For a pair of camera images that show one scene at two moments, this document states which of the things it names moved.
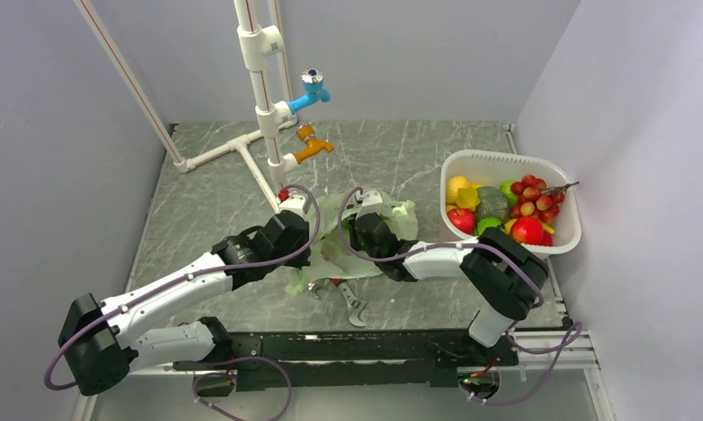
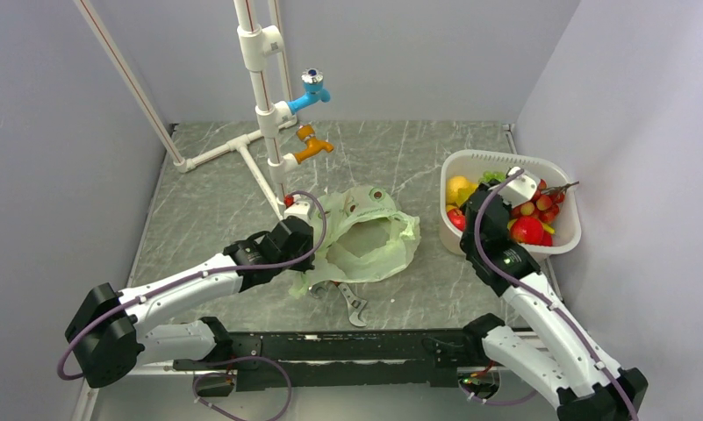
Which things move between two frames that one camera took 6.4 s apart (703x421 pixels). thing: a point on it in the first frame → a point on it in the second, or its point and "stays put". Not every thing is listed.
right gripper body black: (357, 243) → (466, 242)
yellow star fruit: (468, 196) stays put
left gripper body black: (302, 242) stays put
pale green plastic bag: (333, 253) stays put
